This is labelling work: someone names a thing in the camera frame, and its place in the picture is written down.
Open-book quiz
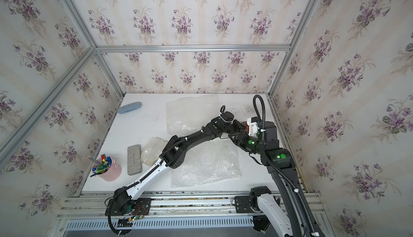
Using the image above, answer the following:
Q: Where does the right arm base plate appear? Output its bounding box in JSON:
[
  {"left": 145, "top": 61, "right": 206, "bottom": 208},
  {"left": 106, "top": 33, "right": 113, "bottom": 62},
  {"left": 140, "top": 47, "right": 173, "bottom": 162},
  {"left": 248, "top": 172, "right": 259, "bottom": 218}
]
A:
[{"left": 232, "top": 194, "right": 281, "bottom": 213}]

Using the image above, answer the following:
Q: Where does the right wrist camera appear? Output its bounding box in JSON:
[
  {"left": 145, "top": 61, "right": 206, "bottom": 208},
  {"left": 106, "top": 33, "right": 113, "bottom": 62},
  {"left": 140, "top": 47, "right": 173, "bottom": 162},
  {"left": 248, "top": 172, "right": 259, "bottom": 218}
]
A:
[{"left": 246, "top": 117, "right": 277, "bottom": 141}]

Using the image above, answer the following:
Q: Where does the pink pen cup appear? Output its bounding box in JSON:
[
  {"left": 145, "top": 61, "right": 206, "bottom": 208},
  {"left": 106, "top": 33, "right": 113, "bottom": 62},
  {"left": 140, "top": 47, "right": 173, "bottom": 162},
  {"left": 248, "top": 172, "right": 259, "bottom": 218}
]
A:
[{"left": 88, "top": 154, "right": 122, "bottom": 182}]

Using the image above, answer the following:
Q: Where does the grey flat block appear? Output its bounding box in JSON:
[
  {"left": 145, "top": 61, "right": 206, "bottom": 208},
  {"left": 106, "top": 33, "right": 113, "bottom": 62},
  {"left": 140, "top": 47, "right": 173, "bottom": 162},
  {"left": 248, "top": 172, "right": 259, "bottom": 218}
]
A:
[{"left": 127, "top": 144, "right": 142, "bottom": 176}]

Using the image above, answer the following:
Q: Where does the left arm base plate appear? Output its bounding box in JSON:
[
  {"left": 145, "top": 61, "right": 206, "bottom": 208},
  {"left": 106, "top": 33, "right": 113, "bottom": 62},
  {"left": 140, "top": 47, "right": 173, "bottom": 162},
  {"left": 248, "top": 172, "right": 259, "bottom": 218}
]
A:
[{"left": 105, "top": 198, "right": 152, "bottom": 218}]

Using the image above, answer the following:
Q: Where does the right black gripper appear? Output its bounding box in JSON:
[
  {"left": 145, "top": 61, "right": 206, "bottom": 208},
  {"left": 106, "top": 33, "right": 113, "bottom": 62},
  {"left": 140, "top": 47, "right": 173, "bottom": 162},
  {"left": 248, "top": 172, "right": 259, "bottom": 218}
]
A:
[{"left": 229, "top": 129, "right": 267, "bottom": 156}]

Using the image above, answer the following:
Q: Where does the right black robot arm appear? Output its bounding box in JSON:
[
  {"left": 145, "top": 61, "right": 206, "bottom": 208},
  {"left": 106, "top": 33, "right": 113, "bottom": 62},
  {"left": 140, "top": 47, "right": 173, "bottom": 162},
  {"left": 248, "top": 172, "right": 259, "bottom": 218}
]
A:
[{"left": 230, "top": 94, "right": 325, "bottom": 237}]

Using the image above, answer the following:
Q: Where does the aluminium front rail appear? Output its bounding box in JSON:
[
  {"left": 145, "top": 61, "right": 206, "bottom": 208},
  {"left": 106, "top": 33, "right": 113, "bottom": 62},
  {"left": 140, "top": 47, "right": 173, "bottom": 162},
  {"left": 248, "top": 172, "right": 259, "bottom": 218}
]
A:
[{"left": 56, "top": 190, "right": 327, "bottom": 220}]

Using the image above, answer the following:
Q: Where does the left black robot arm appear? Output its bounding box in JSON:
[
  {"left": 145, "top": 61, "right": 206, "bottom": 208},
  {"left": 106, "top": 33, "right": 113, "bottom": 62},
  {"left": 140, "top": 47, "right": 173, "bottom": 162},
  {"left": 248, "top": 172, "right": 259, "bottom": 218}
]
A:
[{"left": 106, "top": 106, "right": 246, "bottom": 237}]

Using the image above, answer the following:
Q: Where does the white vented panel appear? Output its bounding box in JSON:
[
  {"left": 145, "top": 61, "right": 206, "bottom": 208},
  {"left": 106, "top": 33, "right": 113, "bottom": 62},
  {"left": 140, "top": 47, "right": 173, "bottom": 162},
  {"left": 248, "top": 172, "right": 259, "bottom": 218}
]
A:
[{"left": 66, "top": 215, "right": 253, "bottom": 231}]

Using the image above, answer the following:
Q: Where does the red floral dinner plate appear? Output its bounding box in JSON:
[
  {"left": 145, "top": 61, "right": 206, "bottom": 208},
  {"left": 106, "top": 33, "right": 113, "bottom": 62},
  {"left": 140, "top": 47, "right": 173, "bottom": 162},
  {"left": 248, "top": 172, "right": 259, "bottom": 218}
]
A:
[{"left": 243, "top": 121, "right": 250, "bottom": 133}]

